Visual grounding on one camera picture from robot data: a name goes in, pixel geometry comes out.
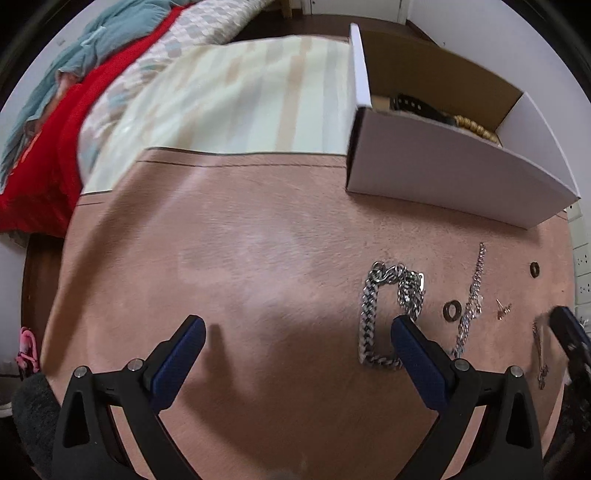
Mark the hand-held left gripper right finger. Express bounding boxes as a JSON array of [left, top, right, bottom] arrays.
[[390, 315, 546, 480]]

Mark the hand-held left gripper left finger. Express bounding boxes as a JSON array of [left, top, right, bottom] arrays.
[[52, 315, 207, 480]]

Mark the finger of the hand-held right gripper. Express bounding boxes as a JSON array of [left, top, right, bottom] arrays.
[[549, 305, 591, 388]]

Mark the thick silver chain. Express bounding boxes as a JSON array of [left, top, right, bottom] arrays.
[[358, 261, 426, 370]]

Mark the white cardboard box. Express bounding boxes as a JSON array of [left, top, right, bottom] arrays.
[[345, 23, 581, 230]]

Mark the white power strip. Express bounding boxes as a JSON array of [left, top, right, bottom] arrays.
[[566, 203, 591, 319]]

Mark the pink suede mat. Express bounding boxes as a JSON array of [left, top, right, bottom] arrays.
[[39, 147, 575, 480]]

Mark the grey fuzzy cloth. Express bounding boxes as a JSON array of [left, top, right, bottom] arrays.
[[11, 373, 63, 480]]

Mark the red cloth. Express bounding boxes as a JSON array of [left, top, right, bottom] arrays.
[[0, 9, 181, 238]]

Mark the pale striped bedsheet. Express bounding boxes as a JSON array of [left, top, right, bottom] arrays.
[[85, 36, 358, 195]]

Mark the teal cloth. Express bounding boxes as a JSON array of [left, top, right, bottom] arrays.
[[4, 0, 176, 158]]

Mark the thin dark necklace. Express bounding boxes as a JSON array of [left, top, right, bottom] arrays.
[[531, 320, 550, 391]]

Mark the thin silver bracelet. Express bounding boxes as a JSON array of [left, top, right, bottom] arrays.
[[452, 242, 488, 358]]

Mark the pink hair tie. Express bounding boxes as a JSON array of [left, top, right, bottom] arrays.
[[15, 327, 40, 374]]

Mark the wooden bead bracelet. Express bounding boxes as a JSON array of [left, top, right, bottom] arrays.
[[455, 115, 502, 145]]

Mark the black strap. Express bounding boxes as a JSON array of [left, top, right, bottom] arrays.
[[390, 93, 458, 126]]

